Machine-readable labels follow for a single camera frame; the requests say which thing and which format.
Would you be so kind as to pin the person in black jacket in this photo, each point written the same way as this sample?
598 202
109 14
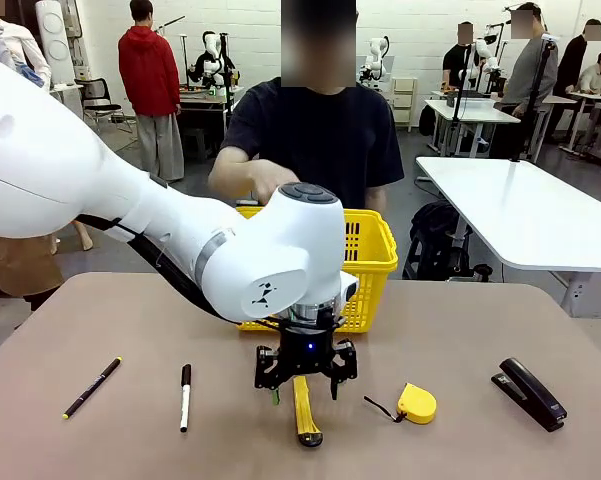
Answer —
577 55

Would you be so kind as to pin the black backpack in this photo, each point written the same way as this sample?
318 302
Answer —
437 225

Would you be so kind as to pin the large white table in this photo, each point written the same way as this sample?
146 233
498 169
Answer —
520 210

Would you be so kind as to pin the person in gray sweater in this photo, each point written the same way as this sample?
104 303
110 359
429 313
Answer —
530 70

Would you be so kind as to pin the person in black t-shirt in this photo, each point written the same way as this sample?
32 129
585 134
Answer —
457 60

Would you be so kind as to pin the person's right hand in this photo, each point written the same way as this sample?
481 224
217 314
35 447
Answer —
270 180

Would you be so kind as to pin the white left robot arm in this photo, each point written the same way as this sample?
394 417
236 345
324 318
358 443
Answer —
80 165

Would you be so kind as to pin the small white table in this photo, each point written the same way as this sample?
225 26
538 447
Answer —
472 112

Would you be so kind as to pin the seated person in white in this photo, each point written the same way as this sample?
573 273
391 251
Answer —
600 72

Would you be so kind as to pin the black stapler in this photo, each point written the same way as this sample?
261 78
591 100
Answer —
530 395

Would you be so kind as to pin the yellow black utility knife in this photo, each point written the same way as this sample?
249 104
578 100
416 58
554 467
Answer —
305 420

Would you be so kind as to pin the black pen yellow ends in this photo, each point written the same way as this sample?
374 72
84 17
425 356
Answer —
92 387

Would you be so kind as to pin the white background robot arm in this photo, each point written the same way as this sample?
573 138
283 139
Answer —
486 55
211 55
375 60

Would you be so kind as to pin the person's left forearm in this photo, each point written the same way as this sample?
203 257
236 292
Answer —
376 197

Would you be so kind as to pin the white drawer cabinet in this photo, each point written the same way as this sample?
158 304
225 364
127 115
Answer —
405 100

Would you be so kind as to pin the black office chair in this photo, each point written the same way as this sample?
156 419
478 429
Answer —
97 95

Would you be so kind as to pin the black tripod stand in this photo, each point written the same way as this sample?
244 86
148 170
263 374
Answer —
536 100
458 105

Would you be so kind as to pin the person in dark t-shirt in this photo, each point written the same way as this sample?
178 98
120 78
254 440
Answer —
320 135

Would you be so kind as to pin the yellow tape measure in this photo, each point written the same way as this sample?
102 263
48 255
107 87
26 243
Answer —
417 405

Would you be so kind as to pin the black white marker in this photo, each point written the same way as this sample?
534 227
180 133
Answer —
185 400

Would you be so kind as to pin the white standing air conditioner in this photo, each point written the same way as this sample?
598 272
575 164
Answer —
55 45

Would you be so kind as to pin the yellow plastic shopping basket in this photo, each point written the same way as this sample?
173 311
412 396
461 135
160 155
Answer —
370 280

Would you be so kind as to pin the person's right forearm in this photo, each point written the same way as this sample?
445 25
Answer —
227 172

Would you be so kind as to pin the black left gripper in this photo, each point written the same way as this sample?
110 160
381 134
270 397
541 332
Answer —
307 352

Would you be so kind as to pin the person in red hoodie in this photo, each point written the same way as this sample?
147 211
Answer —
147 75

